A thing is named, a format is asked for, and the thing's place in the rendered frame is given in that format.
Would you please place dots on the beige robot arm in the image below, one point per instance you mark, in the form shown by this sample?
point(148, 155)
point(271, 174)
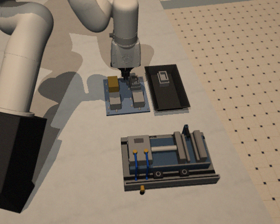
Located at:
point(30, 25)

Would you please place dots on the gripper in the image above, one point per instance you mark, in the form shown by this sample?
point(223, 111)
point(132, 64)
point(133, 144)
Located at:
point(127, 57)

